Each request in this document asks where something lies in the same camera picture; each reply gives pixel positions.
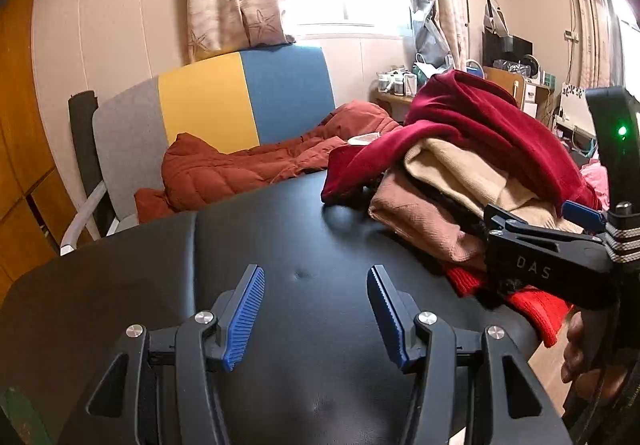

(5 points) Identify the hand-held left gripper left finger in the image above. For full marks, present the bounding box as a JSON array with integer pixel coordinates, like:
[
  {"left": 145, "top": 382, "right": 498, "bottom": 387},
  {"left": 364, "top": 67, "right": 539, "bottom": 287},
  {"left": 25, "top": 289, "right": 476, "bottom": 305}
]
[{"left": 62, "top": 265, "right": 266, "bottom": 445}]

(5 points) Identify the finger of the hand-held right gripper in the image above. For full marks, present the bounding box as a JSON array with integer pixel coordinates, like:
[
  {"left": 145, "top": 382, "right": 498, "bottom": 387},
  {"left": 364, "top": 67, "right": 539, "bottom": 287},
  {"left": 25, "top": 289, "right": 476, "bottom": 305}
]
[
  {"left": 483, "top": 203, "right": 606, "bottom": 250},
  {"left": 561, "top": 199, "right": 607, "bottom": 236}
]

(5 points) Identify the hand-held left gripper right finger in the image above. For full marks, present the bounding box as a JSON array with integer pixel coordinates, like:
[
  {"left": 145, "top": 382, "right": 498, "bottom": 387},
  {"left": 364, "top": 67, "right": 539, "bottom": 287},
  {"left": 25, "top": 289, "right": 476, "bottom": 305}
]
[{"left": 366, "top": 266, "right": 573, "bottom": 445}]

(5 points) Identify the dark red embroidered sweater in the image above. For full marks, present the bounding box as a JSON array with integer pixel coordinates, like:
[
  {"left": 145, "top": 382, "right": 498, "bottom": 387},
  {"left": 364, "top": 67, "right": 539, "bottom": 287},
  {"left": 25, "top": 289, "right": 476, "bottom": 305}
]
[{"left": 320, "top": 70, "right": 603, "bottom": 212}]

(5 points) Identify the person's right hand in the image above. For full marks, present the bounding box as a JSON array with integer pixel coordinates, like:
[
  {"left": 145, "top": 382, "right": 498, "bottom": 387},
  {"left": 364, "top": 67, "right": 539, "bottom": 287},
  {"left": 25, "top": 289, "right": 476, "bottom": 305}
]
[{"left": 560, "top": 311, "right": 601, "bottom": 385}]

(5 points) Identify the pink cloth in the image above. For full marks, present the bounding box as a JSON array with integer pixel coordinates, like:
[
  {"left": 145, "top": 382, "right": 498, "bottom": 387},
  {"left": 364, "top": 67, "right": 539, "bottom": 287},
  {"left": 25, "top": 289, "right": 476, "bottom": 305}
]
[{"left": 581, "top": 162, "right": 614, "bottom": 208}]

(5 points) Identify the bright red knit garment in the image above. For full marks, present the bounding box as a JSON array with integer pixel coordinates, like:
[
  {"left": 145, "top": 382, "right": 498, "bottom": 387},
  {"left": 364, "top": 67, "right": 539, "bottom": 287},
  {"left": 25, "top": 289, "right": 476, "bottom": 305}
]
[{"left": 442, "top": 262, "right": 574, "bottom": 348}]

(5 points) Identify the beige sweater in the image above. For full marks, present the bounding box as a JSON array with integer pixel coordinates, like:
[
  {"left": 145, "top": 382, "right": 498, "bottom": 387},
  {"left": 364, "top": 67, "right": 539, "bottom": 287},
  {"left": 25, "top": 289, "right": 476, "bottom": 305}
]
[{"left": 404, "top": 137, "right": 583, "bottom": 233}]

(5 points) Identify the dusty pink garment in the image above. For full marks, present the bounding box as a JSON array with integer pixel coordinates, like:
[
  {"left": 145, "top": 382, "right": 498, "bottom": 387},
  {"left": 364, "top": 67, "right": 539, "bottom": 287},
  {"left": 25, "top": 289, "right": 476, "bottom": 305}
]
[{"left": 369, "top": 170, "right": 490, "bottom": 272}]

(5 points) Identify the cluttered wooden desk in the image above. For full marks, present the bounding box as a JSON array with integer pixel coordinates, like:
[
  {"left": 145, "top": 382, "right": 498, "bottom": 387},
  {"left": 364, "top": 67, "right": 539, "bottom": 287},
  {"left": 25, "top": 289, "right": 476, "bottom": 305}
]
[{"left": 372, "top": 66, "right": 557, "bottom": 126}]

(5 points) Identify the rust quilted jacket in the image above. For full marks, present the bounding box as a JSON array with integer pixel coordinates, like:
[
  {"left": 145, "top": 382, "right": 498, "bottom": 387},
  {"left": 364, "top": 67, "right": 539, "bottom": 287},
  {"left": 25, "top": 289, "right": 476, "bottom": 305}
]
[{"left": 134, "top": 100, "right": 403, "bottom": 226}]

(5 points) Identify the black monitor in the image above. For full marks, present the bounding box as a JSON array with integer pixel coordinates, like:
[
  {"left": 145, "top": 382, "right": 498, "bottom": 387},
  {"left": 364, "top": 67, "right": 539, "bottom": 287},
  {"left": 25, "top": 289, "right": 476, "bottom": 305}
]
[{"left": 482, "top": 30, "right": 534, "bottom": 68}]

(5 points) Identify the grey plastic bag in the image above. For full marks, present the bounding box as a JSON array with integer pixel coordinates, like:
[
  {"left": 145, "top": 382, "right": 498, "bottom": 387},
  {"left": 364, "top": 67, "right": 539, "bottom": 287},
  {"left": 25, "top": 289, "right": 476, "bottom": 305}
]
[{"left": 411, "top": 0, "right": 452, "bottom": 72}]

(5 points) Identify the grey yellow blue sofa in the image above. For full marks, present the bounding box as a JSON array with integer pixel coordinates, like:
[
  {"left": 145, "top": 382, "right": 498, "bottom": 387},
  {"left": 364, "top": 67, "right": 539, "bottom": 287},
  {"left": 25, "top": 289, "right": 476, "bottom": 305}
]
[{"left": 60, "top": 45, "right": 337, "bottom": 257}]

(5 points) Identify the thin metal floor stand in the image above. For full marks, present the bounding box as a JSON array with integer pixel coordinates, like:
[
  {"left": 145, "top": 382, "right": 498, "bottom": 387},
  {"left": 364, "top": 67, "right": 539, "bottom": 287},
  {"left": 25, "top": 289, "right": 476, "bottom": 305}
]
[{"left": 459, "top": 0, "right": 487, "bottom": 72}]

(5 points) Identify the green glass plate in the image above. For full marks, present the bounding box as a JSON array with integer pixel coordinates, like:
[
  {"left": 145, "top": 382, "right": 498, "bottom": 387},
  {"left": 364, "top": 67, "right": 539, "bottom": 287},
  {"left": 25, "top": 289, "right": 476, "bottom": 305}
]
[{"left": 0, "top": 387, "right": 32, "bottom": 445}]

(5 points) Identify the wooden wardrobe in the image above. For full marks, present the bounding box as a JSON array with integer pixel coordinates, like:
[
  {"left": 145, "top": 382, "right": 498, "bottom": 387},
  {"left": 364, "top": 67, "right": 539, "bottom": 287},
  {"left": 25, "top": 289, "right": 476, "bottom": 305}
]
[{"left": 0, "top": 0, "right": 94, "bottom": 297}]

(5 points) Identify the black cable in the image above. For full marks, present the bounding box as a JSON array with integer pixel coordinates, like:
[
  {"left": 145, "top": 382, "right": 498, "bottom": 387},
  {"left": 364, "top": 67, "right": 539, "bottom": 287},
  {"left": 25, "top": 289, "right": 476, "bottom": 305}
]
[{"left": 562, "top": 360, "right": 640, "bottom": 445}]

